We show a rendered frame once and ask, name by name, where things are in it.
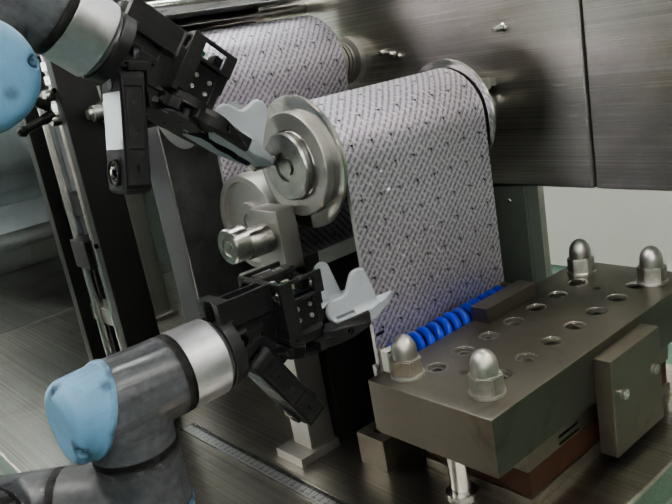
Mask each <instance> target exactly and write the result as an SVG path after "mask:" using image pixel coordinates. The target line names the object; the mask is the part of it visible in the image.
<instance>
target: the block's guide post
mask: <svg viewBox="0 0 672 504"><path fill-rule="evenodd" d="M446 459H447V458H446ZM447 466H448V473H449V479H450V485H449V486H448V487H447V488H446V498H447V500H448V501H449V502H451V503H452V504H471V503H473V502H475V501H476V500H477V499H478V497H479V489H478V486H477V485H476V484H475V483H473V482H472V481H471V474H470V467H467V466H465V465H462V464H460V463H457V462H455V461H452V460H450V459H447Z"/></svg>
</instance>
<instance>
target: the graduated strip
mask: <svg viewBox="0 0 672 504"><path fill-rule="evenodd" d="M180 430H182V431H184V432H186V433H187V434H189V435H191V436H193V437H195V438H196V439H198V440H200V441H202V442H204V443H205V444H207V445H209V446H211V447H213V448H214V449H216V450H218V451H220V452H222V453H224V454H225V455H227V456H229V457H231V458H233V459H234V460H236V461H238V462H240V463H242V464H243V465H245V466H247V467H249V468H251V469H252V470H254V471H256V472H258V473H260V474H262V475H263V476H265V477H267V478H269V479H271V480H272V481H274V482H276V483H278V484H280V485H281V486H283V487H285V488H287V489H289V490H290V491H292V492H294V493H296V494H298V495H300V496H301V497H303V498H305V499H307V500H309V501H310V502H312V503H314V504H349V503H347V502H345V501H343V500H341V499H339V498H337V497H335V496H334V495H332V494H330V493H328V492H326V491H324V490H322V489H320V488H318V487H316V486H314V485H313V484H311V483H309V482H307V481H305V480H303V479H301V478H299V477H297V476H295V475H293V474H292V473H290V472H288V471H286V470H284V469H282V468H280V467H278V466H276V465H274V464H272V463H271V462H269V461H267V460H265V459H263V458H261V457H259V456H257V455H255V454H253V453H251V452H250V451H248V450H246V449H244V448H242V447H240V446H238V445H236V444H234V443H232V442H230V441H229V440H227V439H225V438H223V437H221V436H219V435H217V434H215V433H213V432H211V431H209V430H208V429H206V428H204V427H202V426H200V425H198V424H196V423H192V424H190V425H188V426H186V427H184V428H182V429H180Z"/></svg>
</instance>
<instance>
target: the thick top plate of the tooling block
mask: <svg viewBox="0 0 672 504"><path fill-rule="evenodd" d="M595 268H596V271H597V272H596V273H595V274H593V275H590V276H585V277H573V276H569V275H568V274H567V270H568V266H567V267H565V268H564V269H562V270H560V271H558V272H557V273H555V274H553V275H551V276H550V277H548V278H546V279H544V280H543V281H541V282H539V283H537V284H536V285H535V292H536V296H534V297H533V298H531V299H529V300H527V301H526V302H524V303H522V304H521V305H519V306H517V307H515V308H514V309H512V310H510V311H509V312H507V313H505V314H504V315H502V316H500V317H498V318H497V319H495V320H493V321H492V322H490V323H484V322H479V321H475V320H473V321H471V322H469V323H467V324H466V325H464V326H462V327H460V328H459V329H457V330H455V331H453V332H452V333H450V334H448V335H446V336H445V337H443V338H441V339H439V340H438V341H436V342H434V343H432V344H431V345H429V346H427V347H425V348H423V349H422V350H420V351H418V353H419V354H420V356H421V359H422V365H423V368H424V369H425V372H426V373H425V376H424V377H423V378H421V379H419V380H417V381H414V382H409V383H398V382H395V381H393V380H392V379H391V377H390V373H388V372H385V371H383V372H381V373H380V374H378V375H376V376H374V377H373V378H371V379H369V380H368V383H369V389H370V394H371V400H372V406H373V411H374V417H375V423H376V428H377V431H380V432H382V433H385V434H387V435H390V436H392V437H395V438H397V439H400V440H402V441H405V442H407V443H410V444H412V445H415V446H417V447H420V448H422V449H425V450H427V451H430V452H432V453H435V454H437V455H440V456H442V457H445V458H447V459H450V460H452V461H455V462H457V463H460V464H462V465H465V466H467V467H470V468H472V469H475V470H477V471H480V472H482V473H485V474H488V475H490V476H493V477H495V478H498V479H499V478H500V477H502V476H503V475H504V474H506V473H507V472H508V471H509V470H511V469H512V468H513V467H514V466H516V465H517V464H518V463H519V462H521V461H522V460H523V459H524V458H526V457H527V456H528V455H529V454H531V453H532V452H533V451H534V450H536V449H537V448H538V447H540V446H541V445H542V444H543V443H545V442H546V441H547V440H548V439H550V438H551V437H552V436H553V435H555V434H556V433H557V432H558V431H560V430H561V429H562V428H563V427H565V426H566V425H567V424H568V423H570V422H571V421H572V420H573V419H575V418H576V417H577V416H579V415H580V414H581V413H582V412H584V411H585V410H586V409H587V408H589V407H590V406H591V405H592V404H594V403H595V402H596V401H597V400H596V389H595V377H594V366H593V358H594V357H596V356H597V355H598V354H600V353H601V352H602V351H604V350H605V349H607V348H608V347H609V346H611V345H612V344H613V343H615V342H616V341H618V340H619V339H620V338H622V337H623V336H624V335H626V334H627V333H629V332H630V331H631V330H633V329H634V328H635V327H637V326H638V325H640V324H641V323H644V324H649V325H655V326H658V327H659V341H660V350H662V349H663V348H664V347H665V346H667V345H668V344H669V343H670V342H672V272H671V271H667V277H668V278H669V282H668V283H667V284H665V285H662V286H657V287H645V286H640V285H638V284H637V283H636V279H637V268H636V267H630V266H621V265H613V264H605V263H596V262H595ZM480 348H486V349H489V350H490V351H492V352H493V353H494V355H495V356H496V358H497V360H498V366H499V369H500V370H501V371H502V372H503V376H504V385H505V386H506V388H507V394H506V395H505V396H504V397H503V398H501V399H499V400H496V401H491V402H479V401H475V400H473V399H471V398H470V397H469V396H468V389H469V384H468V377H467V374H468V372H470V364H469V363H470V358H471V356H472V354H473V353H474V352H475V351H476V350H477V349H480Z"/></svg>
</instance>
